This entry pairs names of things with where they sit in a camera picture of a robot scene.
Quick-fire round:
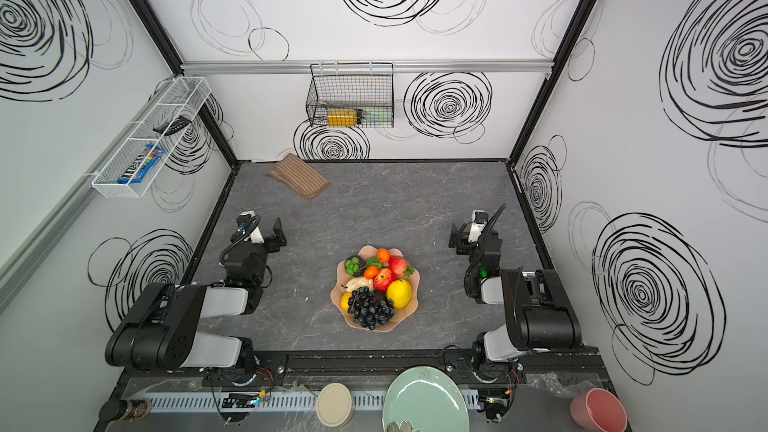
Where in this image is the red fake strawberry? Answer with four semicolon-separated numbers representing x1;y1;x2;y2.
388;256;415;278

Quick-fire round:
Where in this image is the orange fake tangerine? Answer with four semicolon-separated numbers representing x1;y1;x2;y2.
376;249;391;266
363;266;380;280

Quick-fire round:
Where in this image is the pink wavy fruit bowl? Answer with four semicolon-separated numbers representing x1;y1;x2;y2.
330;262;421;333

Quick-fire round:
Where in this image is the large yellow fake lemon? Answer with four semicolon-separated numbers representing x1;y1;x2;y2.
386;279;412;309

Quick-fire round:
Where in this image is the dark brown fake fig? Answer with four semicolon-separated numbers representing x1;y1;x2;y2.
344;255;366;277

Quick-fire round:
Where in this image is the red fake apple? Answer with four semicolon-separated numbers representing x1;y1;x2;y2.
373;268;398;293

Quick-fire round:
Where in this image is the beige fake pear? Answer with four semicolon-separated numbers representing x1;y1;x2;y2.
341;277;373;293

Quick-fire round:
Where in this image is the small yellow fake lemon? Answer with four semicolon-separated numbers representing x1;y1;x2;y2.
339;292;352;313

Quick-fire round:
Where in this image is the black fake grape bunch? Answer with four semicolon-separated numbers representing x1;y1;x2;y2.
347;287;395;330

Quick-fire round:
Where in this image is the green fake lime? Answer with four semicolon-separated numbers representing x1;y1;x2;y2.
366;257;386;269

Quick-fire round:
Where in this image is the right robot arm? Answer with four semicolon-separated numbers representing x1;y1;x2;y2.
448;205;583;365

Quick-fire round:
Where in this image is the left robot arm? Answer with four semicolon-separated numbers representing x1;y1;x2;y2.
105;211;287;375

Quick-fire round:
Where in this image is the brown folded cloth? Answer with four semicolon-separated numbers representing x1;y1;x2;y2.
267;153;330;199

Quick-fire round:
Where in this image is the blue candy packet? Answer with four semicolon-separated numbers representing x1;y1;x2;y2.
117;144;165;184

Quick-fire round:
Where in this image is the black remote control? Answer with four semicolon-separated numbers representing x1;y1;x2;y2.
153;115;191;137

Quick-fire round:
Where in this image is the yellow bottle in basket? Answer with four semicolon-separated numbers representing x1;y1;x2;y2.
326;108;363;128

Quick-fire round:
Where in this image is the green item in basket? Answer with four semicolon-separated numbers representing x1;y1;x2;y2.
361;106;394;128

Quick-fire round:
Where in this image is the green plate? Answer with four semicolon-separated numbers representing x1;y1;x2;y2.
382;366;470;432

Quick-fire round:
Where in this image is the beige round lid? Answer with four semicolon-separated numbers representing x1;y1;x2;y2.
315;382;354;428

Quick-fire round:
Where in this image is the pink cup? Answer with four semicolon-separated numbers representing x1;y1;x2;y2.
570;388;628;432

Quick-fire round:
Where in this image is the dark jar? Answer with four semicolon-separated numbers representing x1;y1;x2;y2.
98;399;151;422

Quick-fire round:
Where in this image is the white wire wall shelf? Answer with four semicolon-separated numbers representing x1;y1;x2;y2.
91;76;212;199

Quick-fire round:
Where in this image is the black wire wall basket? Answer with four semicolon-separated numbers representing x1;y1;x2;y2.
305;61;395;127

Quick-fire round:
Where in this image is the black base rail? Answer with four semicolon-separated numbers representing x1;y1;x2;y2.
112;346;611;397

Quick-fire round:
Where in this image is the white cable duct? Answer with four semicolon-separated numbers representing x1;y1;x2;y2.
131;388;480;414

